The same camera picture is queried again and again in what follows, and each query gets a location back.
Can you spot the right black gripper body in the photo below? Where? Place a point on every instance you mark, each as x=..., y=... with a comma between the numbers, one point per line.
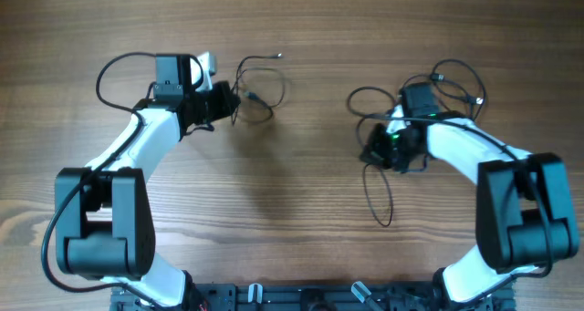
x=377, y=146

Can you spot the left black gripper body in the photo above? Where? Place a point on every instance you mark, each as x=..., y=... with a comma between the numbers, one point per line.
x=219, y=103

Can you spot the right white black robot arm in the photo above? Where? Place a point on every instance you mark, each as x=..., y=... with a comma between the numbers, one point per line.
x=525, y=219

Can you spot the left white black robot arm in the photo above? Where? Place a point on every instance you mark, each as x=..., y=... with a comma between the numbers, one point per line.
x=102, y=227

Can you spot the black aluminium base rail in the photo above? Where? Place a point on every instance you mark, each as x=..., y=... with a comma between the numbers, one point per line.
x=407, y=296

